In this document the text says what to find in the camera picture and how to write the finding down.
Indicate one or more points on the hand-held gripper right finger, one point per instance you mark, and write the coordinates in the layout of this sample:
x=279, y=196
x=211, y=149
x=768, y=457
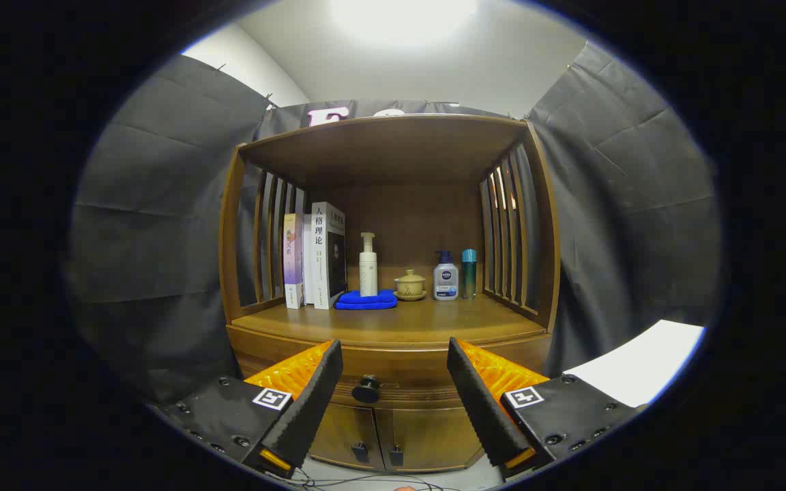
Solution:
x=482, y=409

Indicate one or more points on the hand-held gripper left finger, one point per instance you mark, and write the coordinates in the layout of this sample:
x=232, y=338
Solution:
x=311, y=402

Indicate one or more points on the black round drawer knob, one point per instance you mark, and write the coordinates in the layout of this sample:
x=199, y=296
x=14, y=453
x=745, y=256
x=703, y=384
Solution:
x=366, y=390

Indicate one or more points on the wooden drawer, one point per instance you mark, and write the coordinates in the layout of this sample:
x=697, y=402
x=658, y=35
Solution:
x=400, y=372

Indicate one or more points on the wooden cabinet door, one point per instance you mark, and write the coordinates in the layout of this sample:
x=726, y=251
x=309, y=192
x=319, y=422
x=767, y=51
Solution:
x=345, y=429
x=427, y=436

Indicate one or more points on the wooden countertop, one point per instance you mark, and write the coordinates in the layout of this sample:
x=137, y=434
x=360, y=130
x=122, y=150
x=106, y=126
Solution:
x=434, y=320

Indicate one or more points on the wooden cabinet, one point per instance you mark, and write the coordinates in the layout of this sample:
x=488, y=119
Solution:
x=400, y=150

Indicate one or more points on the blue folded cloth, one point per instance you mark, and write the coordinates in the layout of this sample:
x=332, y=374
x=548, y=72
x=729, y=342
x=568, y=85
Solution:
x=366, y=302

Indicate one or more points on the thin white book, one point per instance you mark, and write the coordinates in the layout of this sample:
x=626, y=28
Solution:
x=308, y=273

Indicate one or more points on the teal bottle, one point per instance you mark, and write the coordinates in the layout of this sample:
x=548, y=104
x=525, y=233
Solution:
x=469, y=276

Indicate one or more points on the white bottle with blue pump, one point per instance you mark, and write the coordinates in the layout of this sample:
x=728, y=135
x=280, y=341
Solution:
x=445, y=279

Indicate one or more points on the yellow lidded tea cup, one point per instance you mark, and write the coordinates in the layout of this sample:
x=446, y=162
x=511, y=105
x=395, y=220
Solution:
x=410, y=285

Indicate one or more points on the thick white portrait book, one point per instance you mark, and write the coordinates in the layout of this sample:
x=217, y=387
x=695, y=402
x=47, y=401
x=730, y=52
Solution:
x=321, y=259

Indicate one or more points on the purple book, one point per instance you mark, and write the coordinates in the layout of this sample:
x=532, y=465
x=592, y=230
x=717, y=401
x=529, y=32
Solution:
x=293, y=259

